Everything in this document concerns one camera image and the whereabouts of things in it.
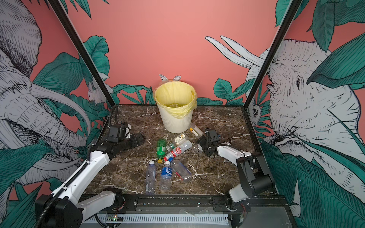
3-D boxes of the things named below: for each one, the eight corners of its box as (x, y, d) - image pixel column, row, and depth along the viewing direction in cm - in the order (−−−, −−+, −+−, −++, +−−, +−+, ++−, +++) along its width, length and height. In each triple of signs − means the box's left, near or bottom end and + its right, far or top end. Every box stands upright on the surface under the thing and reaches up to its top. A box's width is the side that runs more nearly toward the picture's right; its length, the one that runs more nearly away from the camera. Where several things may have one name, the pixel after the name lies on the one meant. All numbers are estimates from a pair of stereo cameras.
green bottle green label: (155, 163, 90) (154, 159, 86) (158, 142, 100) (157, 137, 96) (164, 163, 90) (163, 160, 86) (167, 142, 101) (166, 137, 96)
